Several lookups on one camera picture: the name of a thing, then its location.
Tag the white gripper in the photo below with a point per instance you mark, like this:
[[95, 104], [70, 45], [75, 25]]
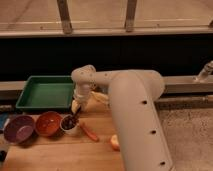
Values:
[[81, 96]]

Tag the black handled brush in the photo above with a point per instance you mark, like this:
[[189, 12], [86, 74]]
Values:
[[76, 115]]

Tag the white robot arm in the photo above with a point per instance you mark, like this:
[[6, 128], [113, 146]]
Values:
[[132, 94]]

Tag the red bowl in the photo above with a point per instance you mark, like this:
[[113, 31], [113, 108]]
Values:
[[48, 123]]

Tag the purple bowl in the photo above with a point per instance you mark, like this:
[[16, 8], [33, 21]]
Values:
[[19, 129]]

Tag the orange carrot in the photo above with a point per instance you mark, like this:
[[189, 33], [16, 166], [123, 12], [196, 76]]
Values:
[[89, 133]]

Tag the white cup with dark contents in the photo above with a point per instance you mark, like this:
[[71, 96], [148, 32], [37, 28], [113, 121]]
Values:
[[65, 127]]

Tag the green plastic tray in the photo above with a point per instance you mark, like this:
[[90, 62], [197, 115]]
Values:
[[46, 93]]

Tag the yellow apple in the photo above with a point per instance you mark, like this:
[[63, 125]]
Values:
[[114, 143]]

